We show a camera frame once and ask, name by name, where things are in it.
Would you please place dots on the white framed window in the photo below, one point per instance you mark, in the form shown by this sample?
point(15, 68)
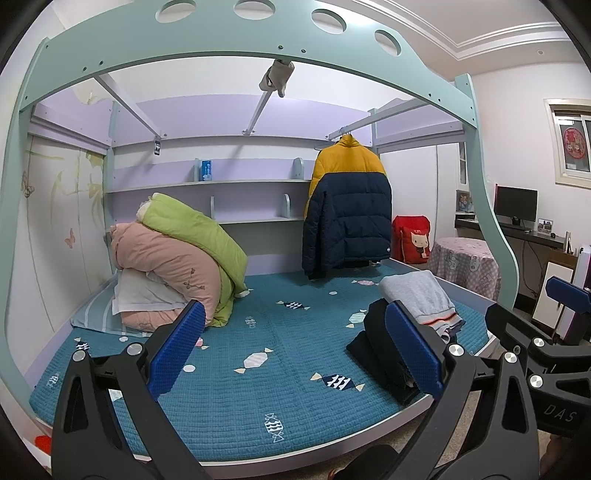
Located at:
point(554, 138)

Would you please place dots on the green quilt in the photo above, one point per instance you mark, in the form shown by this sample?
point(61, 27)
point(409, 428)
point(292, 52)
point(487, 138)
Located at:
point(198, 226)

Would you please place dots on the black computer monitor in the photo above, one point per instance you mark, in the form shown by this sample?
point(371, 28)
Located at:
point(515, 205)

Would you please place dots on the black hanging tag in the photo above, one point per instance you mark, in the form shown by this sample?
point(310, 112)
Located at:
point(157, 146)

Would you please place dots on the grey cloth on rail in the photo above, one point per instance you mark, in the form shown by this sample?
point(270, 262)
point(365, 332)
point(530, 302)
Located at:
point(276, 76)

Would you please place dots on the round table with pink tablecloth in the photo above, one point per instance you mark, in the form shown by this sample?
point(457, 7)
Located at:
point(466, 267)

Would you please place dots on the red cartoon bag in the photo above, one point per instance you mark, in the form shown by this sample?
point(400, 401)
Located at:
point(411, 240)

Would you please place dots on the teal candy print bed mat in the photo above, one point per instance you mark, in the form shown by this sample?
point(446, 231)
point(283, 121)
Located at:
point(277, 332)

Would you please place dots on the small blue box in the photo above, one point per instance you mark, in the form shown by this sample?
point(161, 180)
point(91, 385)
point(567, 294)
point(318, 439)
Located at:
point(207, 170)

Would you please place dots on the white wardrobe with butterfly decals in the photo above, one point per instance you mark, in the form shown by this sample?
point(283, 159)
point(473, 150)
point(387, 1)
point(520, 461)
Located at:
point(60, 230)

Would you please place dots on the black folded clothes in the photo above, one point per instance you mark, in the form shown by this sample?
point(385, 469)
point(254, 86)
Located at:
point(374, 341)

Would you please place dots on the grey and navy zip jacket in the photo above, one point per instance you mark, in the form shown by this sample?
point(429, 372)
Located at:
point(415, 290)

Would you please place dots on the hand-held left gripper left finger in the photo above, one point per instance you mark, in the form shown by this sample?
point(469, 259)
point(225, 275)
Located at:
point(180, 346)

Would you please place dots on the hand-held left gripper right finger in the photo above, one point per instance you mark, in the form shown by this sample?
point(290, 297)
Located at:
point(411, 350)

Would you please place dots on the red paper window decoration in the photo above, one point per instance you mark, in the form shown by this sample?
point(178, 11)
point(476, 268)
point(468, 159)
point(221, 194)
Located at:
point(575, 143)

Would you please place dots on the mint green loft bed frame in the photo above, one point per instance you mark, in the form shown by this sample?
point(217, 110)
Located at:
point(92, 50)

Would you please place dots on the red object on floor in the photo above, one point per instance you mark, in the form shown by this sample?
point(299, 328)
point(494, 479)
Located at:
point(44, 443)

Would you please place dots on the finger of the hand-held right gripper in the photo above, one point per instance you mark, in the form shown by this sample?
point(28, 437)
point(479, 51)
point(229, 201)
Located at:
point(512, 323)
point(565, 290)

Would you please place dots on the small desk photo frame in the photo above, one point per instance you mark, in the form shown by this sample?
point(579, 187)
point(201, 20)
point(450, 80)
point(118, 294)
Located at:
point(545, 225)

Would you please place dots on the teal striped pillow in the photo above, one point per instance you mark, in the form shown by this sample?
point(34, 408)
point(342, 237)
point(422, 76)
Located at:
point(92, 314)

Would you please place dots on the pink edged white board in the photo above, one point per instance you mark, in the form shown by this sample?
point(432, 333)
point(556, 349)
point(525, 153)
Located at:
point(582, 272)

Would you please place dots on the dark desk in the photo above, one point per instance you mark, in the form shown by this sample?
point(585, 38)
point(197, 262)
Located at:
point(508, 233)

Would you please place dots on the lavender headboard shelf unit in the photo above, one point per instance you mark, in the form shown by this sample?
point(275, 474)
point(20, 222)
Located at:
point(249, 203)

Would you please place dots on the yellow and navy puffer jacket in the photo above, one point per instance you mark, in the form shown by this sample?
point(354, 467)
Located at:
point(346, 217)

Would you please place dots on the white pillow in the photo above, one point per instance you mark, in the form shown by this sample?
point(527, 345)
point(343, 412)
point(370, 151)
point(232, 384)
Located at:
point(138, 295)

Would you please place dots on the pink quilt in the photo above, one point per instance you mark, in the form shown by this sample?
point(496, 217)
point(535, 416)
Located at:
point(152, 249)

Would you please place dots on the white closet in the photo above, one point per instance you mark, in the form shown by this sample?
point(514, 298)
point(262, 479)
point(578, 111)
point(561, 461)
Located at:
point(415, 184)

